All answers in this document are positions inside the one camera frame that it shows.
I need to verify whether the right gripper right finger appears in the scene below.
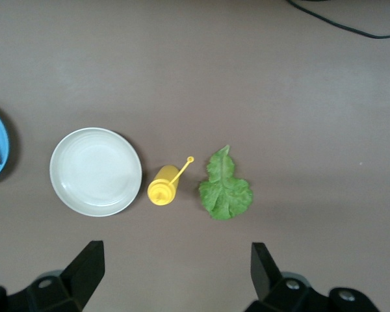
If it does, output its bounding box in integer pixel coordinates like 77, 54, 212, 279
243, 242, 383, 312

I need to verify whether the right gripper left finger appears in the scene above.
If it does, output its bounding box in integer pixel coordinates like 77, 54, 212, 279
0, 240, 105, 312

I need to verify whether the green lettuce leaf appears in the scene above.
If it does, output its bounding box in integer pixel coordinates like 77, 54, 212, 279
198, 144, 254, 222

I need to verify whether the yellow squeeze bottle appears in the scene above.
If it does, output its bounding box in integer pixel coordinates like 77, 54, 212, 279
147, 156, 195, 206

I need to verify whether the beige round plate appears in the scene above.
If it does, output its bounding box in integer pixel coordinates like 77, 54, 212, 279
49, 127, 143, 218

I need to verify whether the long looping black cable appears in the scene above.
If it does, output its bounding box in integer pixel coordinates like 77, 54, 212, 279
285, 0, 390, 40

